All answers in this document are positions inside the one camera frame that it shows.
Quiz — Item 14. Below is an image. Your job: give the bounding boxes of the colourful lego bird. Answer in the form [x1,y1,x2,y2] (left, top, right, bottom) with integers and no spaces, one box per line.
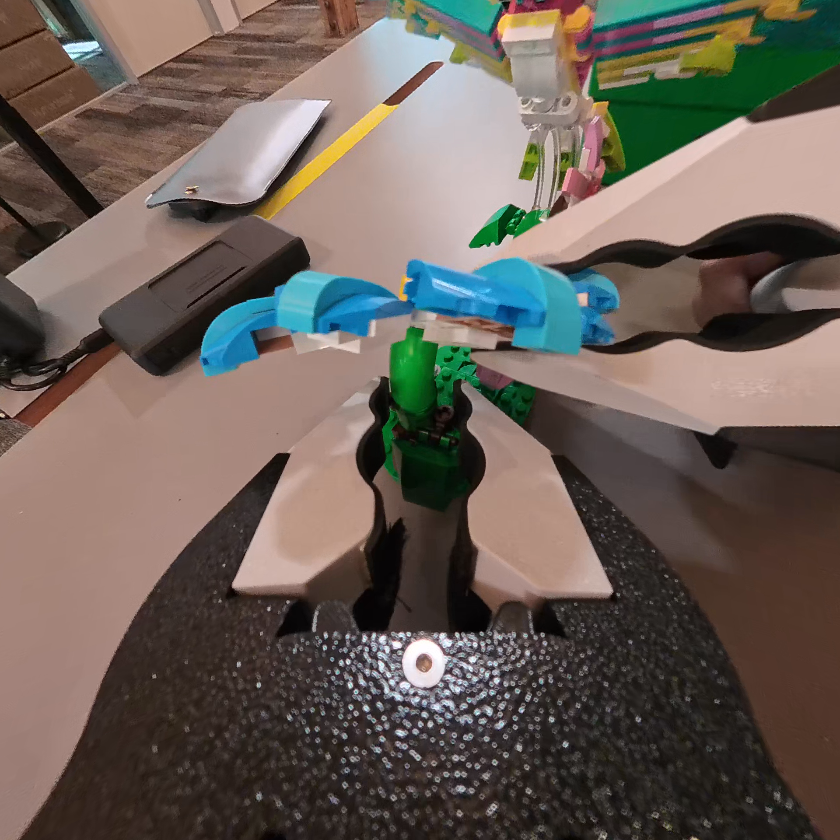
[387,0,739,214]

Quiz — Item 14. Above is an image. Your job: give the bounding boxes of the blue lego flower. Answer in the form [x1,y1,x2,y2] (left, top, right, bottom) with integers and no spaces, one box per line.
[200,257,621,378]

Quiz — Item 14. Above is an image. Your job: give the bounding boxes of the wooden post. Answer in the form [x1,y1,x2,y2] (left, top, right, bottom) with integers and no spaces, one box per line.
[318,0,361,38]

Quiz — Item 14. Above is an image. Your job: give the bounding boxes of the green plastic bin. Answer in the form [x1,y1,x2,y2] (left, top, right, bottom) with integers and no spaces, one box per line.
[587,0,840,188]

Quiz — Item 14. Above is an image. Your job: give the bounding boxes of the grey flat pouch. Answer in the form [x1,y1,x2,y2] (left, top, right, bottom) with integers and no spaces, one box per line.
[144,98,332,216]

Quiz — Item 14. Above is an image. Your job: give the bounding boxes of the black stand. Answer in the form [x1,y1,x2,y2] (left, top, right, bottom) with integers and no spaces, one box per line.
[0,95,106,260]

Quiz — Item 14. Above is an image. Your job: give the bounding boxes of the green lego plant pink flowers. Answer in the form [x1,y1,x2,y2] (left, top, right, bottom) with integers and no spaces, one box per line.
[382,98,626,511]

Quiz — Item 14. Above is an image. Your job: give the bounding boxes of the dark grey charger box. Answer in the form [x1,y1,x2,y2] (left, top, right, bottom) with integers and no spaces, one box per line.
[0,274,43,378]

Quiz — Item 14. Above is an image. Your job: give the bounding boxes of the black power bank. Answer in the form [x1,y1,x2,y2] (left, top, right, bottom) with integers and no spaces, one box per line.
[98,215,311,376]

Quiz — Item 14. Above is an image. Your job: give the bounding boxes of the black cable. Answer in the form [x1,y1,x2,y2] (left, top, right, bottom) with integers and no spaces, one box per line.
[0,328,126,398]

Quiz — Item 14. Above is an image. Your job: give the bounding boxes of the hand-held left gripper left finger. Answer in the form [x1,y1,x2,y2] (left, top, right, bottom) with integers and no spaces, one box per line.
[231,375,395,601]

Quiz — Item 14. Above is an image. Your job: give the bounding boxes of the person's right hand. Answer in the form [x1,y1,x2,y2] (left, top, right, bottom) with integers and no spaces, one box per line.
[699,252,782,326]

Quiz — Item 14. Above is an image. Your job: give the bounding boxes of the stack of brown boxes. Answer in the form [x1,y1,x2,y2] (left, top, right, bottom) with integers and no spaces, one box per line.
[0,0,99,132]

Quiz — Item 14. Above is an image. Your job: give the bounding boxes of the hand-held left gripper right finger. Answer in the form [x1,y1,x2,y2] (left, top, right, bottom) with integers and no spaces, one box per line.
[448,379,614,608]

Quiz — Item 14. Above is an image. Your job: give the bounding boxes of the yellow tape strip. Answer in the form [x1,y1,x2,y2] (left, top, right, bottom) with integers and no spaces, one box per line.
[255,101,401,221]

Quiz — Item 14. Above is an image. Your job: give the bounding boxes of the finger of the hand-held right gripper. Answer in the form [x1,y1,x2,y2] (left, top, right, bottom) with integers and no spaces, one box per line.
[472,308,840,455]
[486,117,840,271]

